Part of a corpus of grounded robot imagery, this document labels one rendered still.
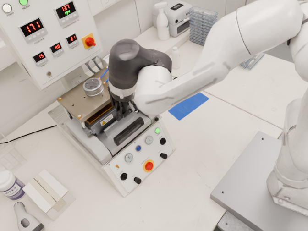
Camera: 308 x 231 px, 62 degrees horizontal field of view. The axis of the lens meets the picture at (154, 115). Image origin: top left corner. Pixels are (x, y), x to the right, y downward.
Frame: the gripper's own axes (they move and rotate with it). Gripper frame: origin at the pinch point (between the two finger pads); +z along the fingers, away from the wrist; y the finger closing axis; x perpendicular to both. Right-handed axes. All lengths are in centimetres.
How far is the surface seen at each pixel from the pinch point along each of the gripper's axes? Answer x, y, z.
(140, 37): 70, -55, 52
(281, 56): 212, 22, 104
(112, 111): 0.6, -4.8, 5.3
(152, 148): 6.8, 15.7, 20.0
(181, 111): 38, 9, 32
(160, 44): 72, -38, 45
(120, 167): -10.1, 12.7, 17.5
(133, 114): 8.0, 0.0, 11.1
